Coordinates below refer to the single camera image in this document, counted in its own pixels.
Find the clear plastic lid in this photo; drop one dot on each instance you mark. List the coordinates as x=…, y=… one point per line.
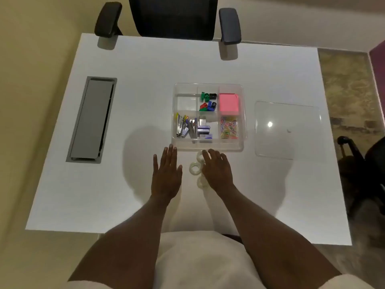
x=285, y=141

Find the person's left hand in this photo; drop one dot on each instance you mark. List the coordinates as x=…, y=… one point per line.
x=167, y=180

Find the bundle of silver metal tools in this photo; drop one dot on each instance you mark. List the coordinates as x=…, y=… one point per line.
x=181, y=127

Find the pile of coloured paper clips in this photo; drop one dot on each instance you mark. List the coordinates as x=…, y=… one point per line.
x=228, y=127

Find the person's right hand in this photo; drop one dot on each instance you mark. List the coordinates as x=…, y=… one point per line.
x=218, y=173

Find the person's cream shirt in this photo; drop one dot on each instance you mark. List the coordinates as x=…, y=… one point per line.
x=204, y=261

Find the person's left forearm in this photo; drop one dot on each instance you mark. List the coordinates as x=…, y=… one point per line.
x=135, y=234

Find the black mesh office chair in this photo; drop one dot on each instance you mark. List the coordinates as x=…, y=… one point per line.
x=171, y=18

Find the coloured pencil sharpeners group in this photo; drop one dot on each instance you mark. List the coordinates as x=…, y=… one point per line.
x=209, y=105

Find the clear tape roll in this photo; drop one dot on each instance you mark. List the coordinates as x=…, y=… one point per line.
x=198, y=156
x=199, y=184
x=191, y=169

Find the pink sticky note pad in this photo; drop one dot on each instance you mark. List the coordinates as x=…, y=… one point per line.
x=228, y=103

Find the black swivel chair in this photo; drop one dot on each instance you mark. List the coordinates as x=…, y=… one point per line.
x=376, y=165

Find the person's right forearm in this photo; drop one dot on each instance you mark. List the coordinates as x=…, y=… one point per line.
x=255, y=231

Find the clear plastic organizer box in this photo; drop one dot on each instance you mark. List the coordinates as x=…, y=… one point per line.
x=185, y=103

